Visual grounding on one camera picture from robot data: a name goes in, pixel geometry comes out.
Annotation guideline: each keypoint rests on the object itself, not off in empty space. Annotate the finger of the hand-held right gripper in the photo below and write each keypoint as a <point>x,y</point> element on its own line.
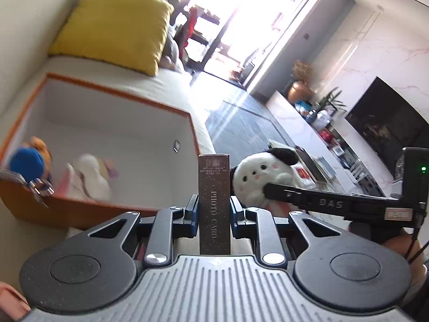
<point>281,193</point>

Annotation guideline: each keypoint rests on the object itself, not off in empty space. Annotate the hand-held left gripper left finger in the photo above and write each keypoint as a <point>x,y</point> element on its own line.
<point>193,216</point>

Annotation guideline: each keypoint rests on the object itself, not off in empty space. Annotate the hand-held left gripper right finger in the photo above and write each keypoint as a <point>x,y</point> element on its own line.
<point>235,217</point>

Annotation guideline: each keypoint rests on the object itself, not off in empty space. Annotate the brown photo card box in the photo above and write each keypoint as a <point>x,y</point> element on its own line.
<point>214,204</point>

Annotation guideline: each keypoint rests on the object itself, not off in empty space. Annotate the white black-eared plush toy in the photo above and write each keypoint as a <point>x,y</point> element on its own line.
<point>254,174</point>

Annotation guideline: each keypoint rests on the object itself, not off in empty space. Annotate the orange storage box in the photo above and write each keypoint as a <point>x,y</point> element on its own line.
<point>110,130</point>

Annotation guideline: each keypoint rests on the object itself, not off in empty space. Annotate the person's right forearm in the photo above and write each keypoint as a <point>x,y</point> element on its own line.
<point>400,250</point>

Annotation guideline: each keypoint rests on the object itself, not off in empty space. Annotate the book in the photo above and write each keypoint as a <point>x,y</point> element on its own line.
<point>318,167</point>

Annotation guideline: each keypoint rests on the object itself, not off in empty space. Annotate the white marble tv cabinet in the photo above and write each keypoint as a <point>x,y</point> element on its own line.
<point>295,124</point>

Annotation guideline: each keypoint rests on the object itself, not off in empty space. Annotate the black television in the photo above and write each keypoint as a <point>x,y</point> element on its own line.
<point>385,120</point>

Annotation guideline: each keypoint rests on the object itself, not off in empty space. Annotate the copper vase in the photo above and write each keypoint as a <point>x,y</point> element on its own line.
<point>298,92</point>

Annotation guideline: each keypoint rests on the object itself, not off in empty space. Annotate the green potted plant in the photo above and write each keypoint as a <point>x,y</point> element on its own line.
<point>330,102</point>

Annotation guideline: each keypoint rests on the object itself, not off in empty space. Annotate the white pink plush toy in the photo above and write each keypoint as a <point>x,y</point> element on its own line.
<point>88,174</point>

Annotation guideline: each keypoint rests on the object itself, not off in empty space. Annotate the dried flowers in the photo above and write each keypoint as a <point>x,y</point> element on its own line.
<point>301,70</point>

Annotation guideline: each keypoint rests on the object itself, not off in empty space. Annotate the dark chair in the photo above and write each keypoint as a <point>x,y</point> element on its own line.
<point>187,53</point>

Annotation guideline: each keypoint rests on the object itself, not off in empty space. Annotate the grey checked pillow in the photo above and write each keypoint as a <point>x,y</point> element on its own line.
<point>171,50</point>

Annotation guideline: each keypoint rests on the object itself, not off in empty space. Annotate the blue orange plush toy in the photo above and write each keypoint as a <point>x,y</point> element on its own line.
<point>26,162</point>

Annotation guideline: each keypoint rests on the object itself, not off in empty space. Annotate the red cloth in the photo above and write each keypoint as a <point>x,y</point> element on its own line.
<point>190,26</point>

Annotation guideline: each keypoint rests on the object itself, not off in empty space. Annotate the pink rounded object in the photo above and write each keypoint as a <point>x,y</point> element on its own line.
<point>11,303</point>

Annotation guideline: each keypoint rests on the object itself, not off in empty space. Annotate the yellow pillow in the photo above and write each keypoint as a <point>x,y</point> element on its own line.
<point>114,26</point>

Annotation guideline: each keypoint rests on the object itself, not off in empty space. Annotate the beige sofa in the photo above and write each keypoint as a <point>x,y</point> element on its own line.
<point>20,23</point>

